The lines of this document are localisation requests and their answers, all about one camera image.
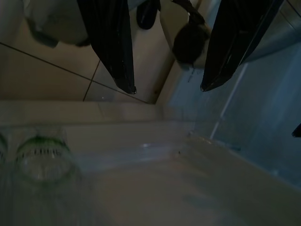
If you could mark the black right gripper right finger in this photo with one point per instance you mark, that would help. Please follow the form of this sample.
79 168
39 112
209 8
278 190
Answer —
230 42

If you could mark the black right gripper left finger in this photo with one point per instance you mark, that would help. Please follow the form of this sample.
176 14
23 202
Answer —
110 42

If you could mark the silver fridge main door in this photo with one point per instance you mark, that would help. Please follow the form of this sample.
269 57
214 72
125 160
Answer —
164 188

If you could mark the robot left leg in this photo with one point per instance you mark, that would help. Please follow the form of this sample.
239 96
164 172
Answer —
190 42

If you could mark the clear bottle green label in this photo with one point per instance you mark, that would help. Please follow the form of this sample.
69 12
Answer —
44 164

